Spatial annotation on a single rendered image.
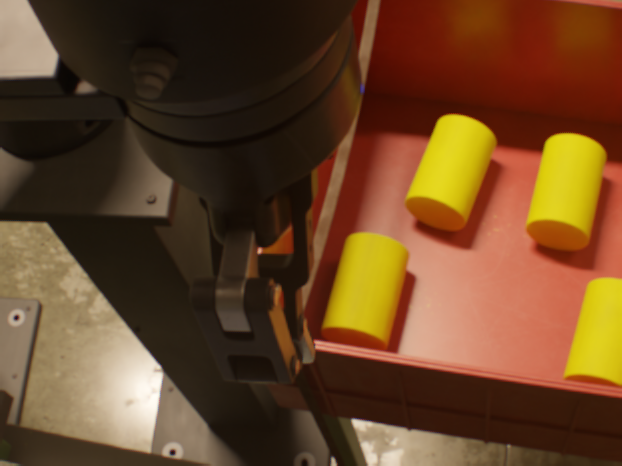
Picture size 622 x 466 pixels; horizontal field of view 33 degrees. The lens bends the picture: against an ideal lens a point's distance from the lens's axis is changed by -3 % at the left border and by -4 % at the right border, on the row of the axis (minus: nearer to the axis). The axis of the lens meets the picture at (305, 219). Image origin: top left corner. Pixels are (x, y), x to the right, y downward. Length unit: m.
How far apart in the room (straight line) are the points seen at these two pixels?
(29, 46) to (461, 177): 0.85
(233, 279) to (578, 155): 0.83
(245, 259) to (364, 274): 0.74
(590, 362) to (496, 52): 0.35
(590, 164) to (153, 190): 0.48
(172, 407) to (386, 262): 0.79
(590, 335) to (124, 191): 0.47
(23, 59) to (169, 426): 1.51
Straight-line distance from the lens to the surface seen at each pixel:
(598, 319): 1.06
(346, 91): 0.32
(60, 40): 0.27
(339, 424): 1.19
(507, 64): 1.17
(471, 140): 1.14
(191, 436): 1.77
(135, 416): 1.83
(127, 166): 0.91
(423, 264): 1.15
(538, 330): 1.12
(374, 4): 1.07
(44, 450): 0.80
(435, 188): 1.11
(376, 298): 1.07
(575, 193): 1.11
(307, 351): 0.41
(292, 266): 0.36
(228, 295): 0.33
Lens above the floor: 1.67
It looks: 62 degrees down
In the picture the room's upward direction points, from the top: 18 degrees counter-clockwise
